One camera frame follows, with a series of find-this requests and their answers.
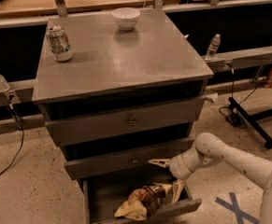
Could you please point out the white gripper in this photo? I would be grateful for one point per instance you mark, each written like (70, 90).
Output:
(177, 167)

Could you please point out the brown chip bag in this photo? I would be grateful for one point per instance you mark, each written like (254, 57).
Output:
(142, 203)

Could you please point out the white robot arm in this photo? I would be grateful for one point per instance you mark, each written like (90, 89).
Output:
(207, 150)

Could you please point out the grey middle drawer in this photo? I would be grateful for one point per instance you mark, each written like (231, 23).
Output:
(116, 161)

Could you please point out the grey open bottom drawer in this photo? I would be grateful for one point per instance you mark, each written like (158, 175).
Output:
(103, 195)

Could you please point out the grey drawer cabinet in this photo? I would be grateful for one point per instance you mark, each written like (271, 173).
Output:
(114, 70)

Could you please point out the grey top drawer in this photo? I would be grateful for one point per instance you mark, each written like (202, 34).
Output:
(65, 132)

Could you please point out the black stand base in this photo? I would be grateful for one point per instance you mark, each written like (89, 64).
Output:
(252, 120)

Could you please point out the clear water bottle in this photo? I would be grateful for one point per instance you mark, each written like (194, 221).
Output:
(213, 47)

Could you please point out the white ceramic bowl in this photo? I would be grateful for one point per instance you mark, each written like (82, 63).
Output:
(126, 17)

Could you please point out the silver soda can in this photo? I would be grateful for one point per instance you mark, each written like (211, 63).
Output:
(59, 43)

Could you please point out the grey metal rail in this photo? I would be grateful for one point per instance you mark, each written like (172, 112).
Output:
(221, 62)

